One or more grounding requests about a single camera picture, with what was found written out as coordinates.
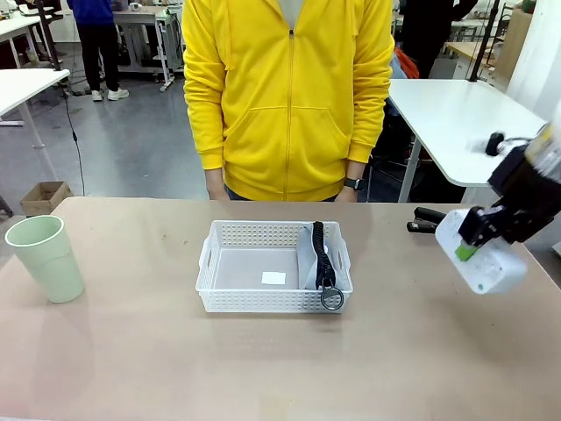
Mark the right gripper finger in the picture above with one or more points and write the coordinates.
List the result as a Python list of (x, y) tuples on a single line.
[(526, 228), (480, 228)]

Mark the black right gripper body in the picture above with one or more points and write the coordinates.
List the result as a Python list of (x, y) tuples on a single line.
[(523, 184)]

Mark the white plastic power strip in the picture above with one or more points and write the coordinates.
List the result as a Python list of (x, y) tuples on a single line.
[(491, 267)]

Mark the grey pencil case black zipper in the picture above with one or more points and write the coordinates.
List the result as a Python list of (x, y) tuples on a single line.
[(307, 263)]

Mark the person's right forearm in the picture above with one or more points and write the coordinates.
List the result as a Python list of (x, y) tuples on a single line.
[(214, 174)]

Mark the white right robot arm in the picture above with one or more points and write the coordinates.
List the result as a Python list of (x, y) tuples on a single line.
[(544, 149)]

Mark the person's left forearm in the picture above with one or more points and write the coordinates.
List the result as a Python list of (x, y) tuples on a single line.
[(356, 170)]

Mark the white perforated plastic basket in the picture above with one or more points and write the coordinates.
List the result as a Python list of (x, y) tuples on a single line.
[(245, 302)]

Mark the person's left hand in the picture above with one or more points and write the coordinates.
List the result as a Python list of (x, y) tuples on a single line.
[(347, 195)]

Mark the person's right hand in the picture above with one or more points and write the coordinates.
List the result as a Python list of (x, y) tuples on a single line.
[(216, 189)]

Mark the black stapler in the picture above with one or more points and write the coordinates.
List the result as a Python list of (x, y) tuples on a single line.
[(423, 219)]

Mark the large white rounded table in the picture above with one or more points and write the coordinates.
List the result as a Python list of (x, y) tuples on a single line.
[(460, 123)]

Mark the black smartwatch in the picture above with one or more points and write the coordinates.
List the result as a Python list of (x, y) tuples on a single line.
[(355, 183)]

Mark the tall brown cardboard box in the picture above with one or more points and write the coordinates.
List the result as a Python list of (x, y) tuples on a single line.
[(517, 39)]

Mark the wooden top desk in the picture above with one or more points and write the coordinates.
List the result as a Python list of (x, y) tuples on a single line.
[(464, 52)]

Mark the black stand pole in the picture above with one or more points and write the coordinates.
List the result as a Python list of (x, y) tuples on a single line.
[(47, 35), (482, 44)]

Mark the orange jacket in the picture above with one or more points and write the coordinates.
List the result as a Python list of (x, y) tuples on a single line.
[(405, 66)]

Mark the person in black clothes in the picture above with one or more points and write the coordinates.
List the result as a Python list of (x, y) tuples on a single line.
[(421, 35)]

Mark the white paper label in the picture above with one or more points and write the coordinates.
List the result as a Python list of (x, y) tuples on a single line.
[(274, 278)]

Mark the person in yellow hoodie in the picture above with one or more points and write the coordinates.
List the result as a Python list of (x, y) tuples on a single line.
[(289, 87)]

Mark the white height-adjustable desk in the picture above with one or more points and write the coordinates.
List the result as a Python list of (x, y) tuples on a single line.
[(144, 17)]

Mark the person in blue top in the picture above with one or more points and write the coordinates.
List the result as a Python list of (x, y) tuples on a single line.
[(98, 44)]

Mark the pale green plastic cup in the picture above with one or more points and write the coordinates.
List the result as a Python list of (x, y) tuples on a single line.
[(48, 263)]

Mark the open cardboard box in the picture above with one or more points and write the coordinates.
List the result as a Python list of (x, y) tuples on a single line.
[(44, 197)]

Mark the white table with grey leg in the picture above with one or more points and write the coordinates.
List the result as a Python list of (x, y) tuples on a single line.
[(26, 87)]

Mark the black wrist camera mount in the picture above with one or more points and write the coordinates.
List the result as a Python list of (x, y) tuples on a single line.
[(495, 144)]

